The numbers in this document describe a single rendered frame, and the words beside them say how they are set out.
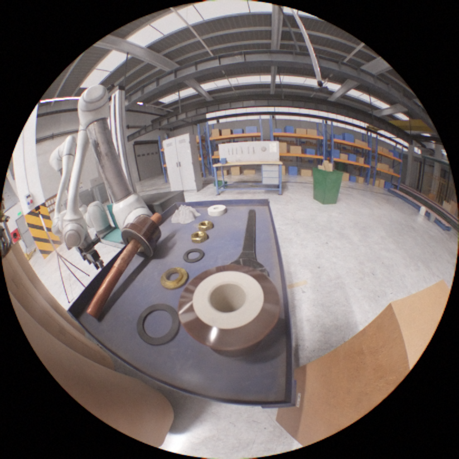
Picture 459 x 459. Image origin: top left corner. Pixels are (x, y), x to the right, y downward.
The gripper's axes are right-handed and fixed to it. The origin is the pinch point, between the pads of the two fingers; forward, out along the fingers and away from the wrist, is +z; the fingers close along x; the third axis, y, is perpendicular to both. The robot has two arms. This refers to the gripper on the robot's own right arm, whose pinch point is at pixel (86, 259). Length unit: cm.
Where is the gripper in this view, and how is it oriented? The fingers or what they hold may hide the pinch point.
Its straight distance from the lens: 123.9
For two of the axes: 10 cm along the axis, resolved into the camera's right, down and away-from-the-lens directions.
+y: 2.5, -4.9, 8.3
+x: -9.6, -0.5, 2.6
